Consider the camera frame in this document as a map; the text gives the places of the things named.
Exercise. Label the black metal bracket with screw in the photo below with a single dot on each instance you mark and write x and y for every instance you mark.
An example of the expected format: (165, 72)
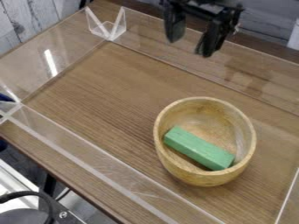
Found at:
(58, 214)

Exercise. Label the clear acrylic tray walls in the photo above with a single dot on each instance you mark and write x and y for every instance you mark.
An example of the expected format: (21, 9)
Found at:
(88, 95)

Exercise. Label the brown wooden bowl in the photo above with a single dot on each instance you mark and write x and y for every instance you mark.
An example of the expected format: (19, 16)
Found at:
(220, 123)

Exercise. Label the black table leg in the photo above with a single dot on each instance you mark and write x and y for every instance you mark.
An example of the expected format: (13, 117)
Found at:
(50, 185)

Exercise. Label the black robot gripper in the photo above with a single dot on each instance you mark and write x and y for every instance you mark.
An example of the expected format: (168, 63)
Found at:
(208, 10)

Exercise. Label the clear acrylic corner bracket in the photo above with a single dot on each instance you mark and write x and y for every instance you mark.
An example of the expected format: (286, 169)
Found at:
(108, 30)

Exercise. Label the green rectangular block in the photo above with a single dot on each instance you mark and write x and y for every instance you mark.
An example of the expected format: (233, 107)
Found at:
(206, 153)

